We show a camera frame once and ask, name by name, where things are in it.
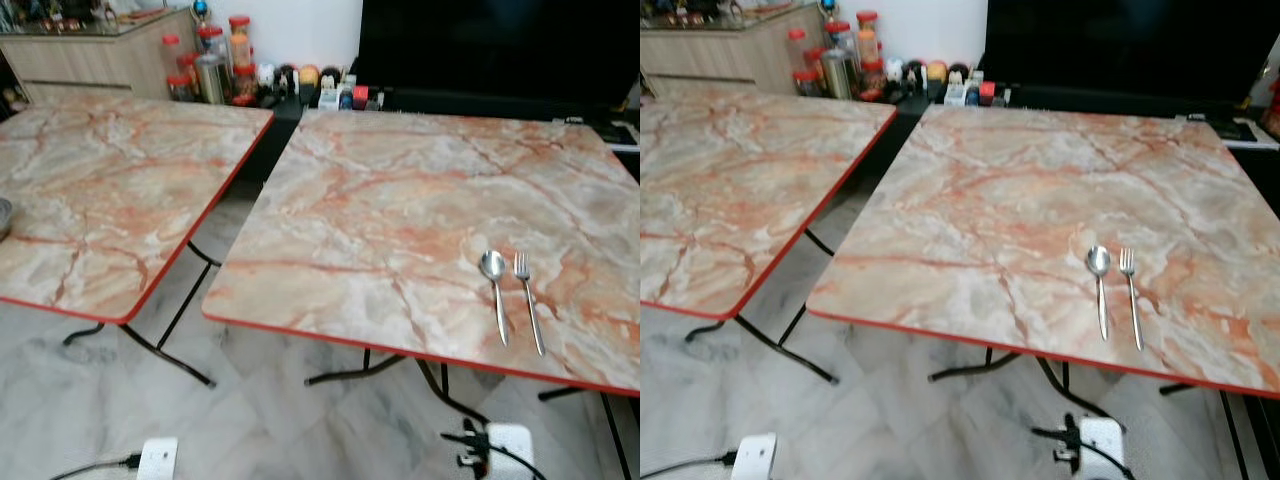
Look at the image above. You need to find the silver metal spoon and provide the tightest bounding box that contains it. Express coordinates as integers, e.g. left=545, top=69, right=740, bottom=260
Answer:
left=480, top=249, right=510, bottom=349
left=1086, top=245, right=1113, bottom=342

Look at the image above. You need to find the silver metal fork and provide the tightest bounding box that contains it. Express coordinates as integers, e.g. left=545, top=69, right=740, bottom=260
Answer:
left=513, top=252, right=547, bottom=357
left=1118, top=247, right=1145, bottom=352

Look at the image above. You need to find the marble top folding table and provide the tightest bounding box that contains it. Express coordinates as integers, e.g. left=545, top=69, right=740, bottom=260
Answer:
left=203, top=107, right=641, bottom=480
left=806, top=103, right=1280, bottom=480
left=0, top=95, right=276, bottom=388
left=640, top=95, right=898, bottom=386

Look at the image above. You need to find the black television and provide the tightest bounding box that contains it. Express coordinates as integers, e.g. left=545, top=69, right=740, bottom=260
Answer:
left=355, top=0, right=641, bottom=113
left=983, top=0, right=1280, bottom=106

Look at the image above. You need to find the steel thermos flask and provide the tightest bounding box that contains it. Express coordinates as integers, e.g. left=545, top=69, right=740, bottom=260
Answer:
left=822, top=48, right=853, bottom=101
left=195, top=53, right=227, bottom=106

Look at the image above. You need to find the tall red lid jar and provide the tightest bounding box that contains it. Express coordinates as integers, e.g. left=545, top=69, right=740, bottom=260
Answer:
left=856, top=10, right=880, bottom=66
left=228, top=14, right=252, bottom=71

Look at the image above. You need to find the light wood cabinet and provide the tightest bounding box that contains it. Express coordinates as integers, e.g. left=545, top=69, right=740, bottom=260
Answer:
left=0, top=8, right=201, bottom=104
left=640, top=5, right=826, bottom=98

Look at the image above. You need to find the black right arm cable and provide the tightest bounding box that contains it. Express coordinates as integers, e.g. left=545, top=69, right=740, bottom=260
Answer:
left=1032, top=427, right=1136, bottom=480
left=442, top=430, right=548, bottom=480

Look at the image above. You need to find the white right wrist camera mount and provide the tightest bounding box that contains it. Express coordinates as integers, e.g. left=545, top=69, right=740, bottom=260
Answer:
left=1079, top=417, right=1129, bottom=480
left=486, top=424, right=536, bottom=480

